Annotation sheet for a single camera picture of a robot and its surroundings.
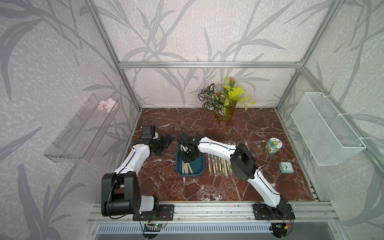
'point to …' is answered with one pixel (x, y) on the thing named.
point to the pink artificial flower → (107, 105)
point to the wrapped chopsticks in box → (185, 167)
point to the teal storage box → (197, 166)
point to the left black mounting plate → (165, 212)
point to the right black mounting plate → (264, 211)
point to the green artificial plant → (231, 93)
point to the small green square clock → (286, 167)
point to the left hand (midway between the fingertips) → (172, 142)
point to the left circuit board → (153, 227)
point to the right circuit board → (278, 229)
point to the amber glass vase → (229, 112)
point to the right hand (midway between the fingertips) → (184, 160)
